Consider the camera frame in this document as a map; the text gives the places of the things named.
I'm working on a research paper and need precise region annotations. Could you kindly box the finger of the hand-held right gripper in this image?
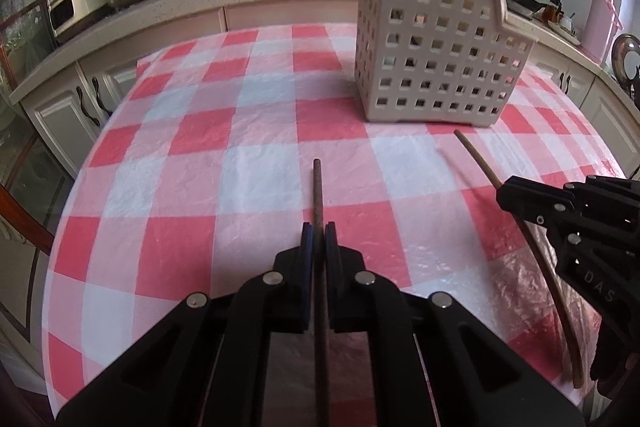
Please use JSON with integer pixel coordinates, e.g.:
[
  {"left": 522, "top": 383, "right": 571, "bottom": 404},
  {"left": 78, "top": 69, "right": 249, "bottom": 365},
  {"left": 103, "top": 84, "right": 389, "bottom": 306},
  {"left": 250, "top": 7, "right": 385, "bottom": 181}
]
[
  {"left": 547, "top": 233, "right": 640, "bottom": 314},
  {"left": 496, "top": 175, "right": 640, "bottom": 239}
]

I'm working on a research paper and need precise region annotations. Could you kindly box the white serving tray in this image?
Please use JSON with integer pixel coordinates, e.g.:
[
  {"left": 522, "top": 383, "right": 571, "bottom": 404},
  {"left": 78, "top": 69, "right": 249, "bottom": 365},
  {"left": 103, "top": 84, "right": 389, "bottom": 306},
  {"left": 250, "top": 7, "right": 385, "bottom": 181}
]
[{"left": 542, "top": 19, "right": 583, "bottom": 46}]

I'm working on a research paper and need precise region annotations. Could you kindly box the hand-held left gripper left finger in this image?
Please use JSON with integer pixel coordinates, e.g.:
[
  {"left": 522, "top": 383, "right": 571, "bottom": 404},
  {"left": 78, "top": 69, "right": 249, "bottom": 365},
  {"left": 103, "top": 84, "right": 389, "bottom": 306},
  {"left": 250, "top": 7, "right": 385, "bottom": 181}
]
[{"left": 55, "top": 222, "right": 317, "bottom": 427}]

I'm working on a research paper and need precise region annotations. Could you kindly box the red white checked tablecloth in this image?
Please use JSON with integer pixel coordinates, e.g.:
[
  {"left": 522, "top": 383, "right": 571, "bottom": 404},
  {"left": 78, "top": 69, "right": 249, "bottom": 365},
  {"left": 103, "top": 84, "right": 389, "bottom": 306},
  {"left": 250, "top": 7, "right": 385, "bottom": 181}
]
[{"left": 42, "top": 21, "right": 626, "bottom": 427}]

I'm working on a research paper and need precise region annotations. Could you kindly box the pink thermos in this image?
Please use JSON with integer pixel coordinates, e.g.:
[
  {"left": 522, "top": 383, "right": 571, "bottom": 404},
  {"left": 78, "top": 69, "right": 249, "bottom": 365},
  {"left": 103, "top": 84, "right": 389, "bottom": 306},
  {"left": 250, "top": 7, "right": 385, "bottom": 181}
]
[{"left": 582, "top": 0, "right": 624, "bottom": 65}]

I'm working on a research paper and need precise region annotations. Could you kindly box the cream electric cooker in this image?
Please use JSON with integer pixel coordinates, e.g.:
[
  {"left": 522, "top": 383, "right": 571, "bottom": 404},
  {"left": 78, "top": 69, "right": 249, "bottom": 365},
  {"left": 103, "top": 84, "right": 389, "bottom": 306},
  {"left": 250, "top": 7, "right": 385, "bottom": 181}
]
[{"left": 46, "top": 0, "right": 108, "bottom": 44}]

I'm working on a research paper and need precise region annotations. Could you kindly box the brown wooden chopstick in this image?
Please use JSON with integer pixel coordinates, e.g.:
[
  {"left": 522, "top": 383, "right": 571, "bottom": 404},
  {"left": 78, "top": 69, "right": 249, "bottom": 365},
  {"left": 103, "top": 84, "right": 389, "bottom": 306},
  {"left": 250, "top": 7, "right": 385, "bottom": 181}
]
[
  {"left": 454, "top": 130, "right": 585, "bottom": 389},
  {"left": 311, "top": 158, "right": 332, "bottom": 427}
]

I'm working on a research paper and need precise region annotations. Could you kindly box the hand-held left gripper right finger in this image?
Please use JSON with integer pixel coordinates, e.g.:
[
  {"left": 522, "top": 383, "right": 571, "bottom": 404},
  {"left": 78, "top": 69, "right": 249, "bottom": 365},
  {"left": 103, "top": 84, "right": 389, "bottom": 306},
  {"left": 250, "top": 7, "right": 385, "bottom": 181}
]
[{"left": 324, "top": 222, "right": 586, "bottom": 427}]

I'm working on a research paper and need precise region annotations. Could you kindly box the glass pot lid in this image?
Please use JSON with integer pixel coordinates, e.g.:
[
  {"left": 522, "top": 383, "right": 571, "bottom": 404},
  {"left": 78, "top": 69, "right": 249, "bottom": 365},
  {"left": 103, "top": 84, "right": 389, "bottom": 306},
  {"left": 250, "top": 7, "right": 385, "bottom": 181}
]
[{"left": 611, "top": 33, "right": 640, "bottom": 105}]

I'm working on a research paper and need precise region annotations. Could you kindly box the beige perforated utensil basket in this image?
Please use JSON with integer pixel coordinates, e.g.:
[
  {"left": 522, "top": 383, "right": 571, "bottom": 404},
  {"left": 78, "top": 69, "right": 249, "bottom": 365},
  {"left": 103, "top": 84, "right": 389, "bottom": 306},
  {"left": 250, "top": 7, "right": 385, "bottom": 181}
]
[{"left": 354, "top": 0, "right": 538, "bottom": 128}]

